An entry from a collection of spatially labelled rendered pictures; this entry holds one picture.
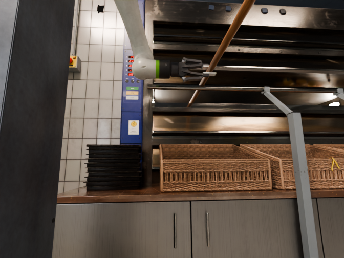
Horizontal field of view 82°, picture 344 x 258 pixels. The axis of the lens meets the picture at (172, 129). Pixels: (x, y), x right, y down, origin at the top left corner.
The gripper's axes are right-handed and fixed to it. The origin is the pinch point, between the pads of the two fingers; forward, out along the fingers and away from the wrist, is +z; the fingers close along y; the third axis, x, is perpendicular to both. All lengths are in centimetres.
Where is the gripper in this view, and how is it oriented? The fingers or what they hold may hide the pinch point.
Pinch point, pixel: (209, 70)
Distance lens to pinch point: 109.5
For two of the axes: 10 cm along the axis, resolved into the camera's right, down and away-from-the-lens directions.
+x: 0.7, -1.8, -9.8
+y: 0.1, 9.8, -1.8
